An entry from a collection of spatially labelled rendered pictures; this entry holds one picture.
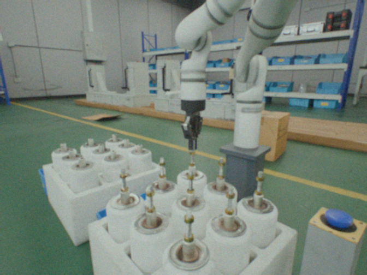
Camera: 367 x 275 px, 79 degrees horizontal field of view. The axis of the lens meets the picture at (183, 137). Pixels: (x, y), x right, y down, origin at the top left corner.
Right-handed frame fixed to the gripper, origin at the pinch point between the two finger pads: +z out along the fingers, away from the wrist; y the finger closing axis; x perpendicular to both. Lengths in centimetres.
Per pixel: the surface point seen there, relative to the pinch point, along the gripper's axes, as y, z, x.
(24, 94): 300, 20, 555
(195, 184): -4.2, 11.4, -2.5
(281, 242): -12.7, 17.5, -27.4
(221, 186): -6.2, 9.3, -11.0
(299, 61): 441, -48, -54
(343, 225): -23.4, 3.1, -35.3
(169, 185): -9.6, 10.2, 3.7
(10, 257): -30, 35, 51
